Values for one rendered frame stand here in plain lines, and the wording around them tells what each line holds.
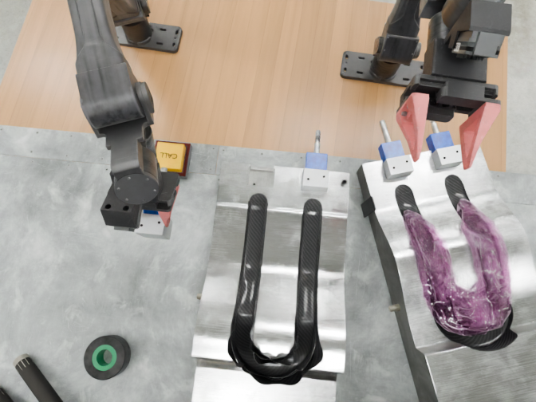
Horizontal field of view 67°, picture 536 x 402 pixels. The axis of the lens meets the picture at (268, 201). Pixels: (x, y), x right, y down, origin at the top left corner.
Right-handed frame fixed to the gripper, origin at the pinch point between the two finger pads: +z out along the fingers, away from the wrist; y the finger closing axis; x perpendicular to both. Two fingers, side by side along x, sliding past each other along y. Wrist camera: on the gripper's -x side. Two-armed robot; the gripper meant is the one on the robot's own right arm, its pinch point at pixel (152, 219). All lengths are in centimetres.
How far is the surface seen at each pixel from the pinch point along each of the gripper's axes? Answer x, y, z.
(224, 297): -8.5, 14.0, 9.4
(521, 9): 167, 131, 18
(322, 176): 12.7, 30.2, -2.7
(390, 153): 22.1, 44.6, -2.4
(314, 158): 17.0, 28.5, -3.5
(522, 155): 100, 127, 54
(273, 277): -3.6, 22.5, 9.2
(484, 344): -10, 63, 15
